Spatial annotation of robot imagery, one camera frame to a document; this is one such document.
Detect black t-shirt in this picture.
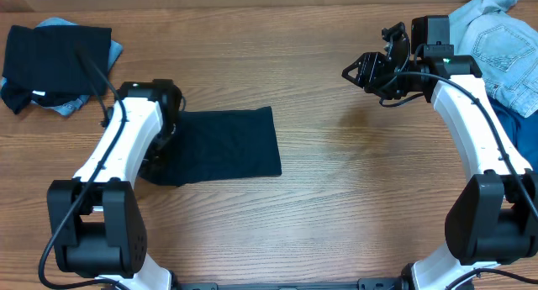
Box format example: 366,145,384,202
140,107,282,187

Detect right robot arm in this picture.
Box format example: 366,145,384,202
342,15,537,289

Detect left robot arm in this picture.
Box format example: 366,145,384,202
45,79,182,289

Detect folded light blue jeans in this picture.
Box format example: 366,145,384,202
1,18,123,93

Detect crumpled light denim jeans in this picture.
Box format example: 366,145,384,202
449,0,537,118

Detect folded black shirt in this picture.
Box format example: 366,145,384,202
3,25,112,95

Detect dark blue garment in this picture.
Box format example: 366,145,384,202
489,98,538,171

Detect black garment under stack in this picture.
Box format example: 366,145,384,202
1,82,89,117

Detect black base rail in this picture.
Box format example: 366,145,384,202
171,277,413,290

